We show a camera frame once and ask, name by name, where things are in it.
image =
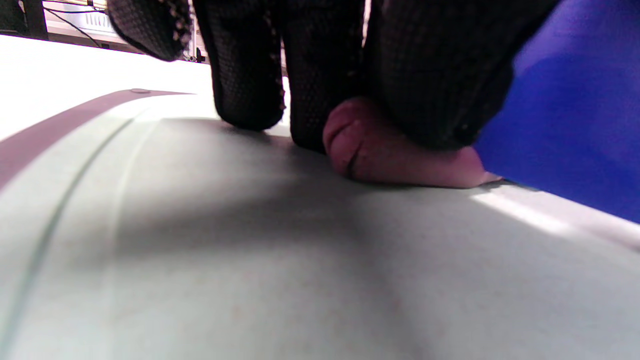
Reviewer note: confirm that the person's left hand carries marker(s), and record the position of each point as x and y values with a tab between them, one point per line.
425	65

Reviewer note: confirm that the mauve plasticine roll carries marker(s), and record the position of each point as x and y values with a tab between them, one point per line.
400	165

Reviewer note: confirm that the blue plastic scraper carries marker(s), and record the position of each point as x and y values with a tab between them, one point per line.
575	125

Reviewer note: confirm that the green cutting board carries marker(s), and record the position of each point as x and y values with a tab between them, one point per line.
250	275

